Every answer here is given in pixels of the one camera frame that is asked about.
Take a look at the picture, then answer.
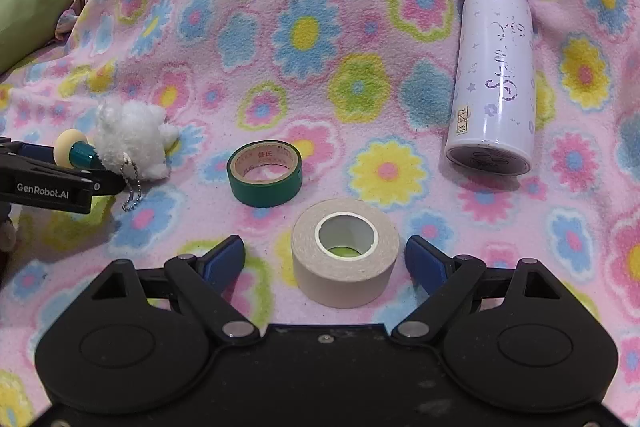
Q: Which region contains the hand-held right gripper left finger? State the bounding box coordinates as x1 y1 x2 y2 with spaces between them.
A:
90 235 261 345

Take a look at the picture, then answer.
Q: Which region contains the green pillow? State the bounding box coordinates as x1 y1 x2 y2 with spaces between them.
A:
0 0 81 75

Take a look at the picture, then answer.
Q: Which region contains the beige tape roll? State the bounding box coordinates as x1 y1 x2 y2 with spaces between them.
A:
291 199 400 309

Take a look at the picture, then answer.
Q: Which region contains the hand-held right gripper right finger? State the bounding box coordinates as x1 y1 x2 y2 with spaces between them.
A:
391 235 561 343

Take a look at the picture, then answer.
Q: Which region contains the purple white bottle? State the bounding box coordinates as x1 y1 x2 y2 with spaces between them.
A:
444 0 536 178

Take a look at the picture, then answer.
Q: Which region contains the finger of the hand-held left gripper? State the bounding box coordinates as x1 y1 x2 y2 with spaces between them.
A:
0 137 58 164
0 162 127 214

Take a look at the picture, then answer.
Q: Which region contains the white plush toy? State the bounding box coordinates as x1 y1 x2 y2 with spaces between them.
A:
94 99 181 212

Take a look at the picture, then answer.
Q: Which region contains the green tape roll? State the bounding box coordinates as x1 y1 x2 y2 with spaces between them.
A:
226 142 303 208

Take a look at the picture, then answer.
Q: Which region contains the pink floral fleece blanket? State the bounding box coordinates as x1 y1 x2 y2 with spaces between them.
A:
0 0 640 414

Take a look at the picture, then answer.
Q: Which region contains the cream capped teal stick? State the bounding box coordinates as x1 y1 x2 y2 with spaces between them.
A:
54 129 101 168

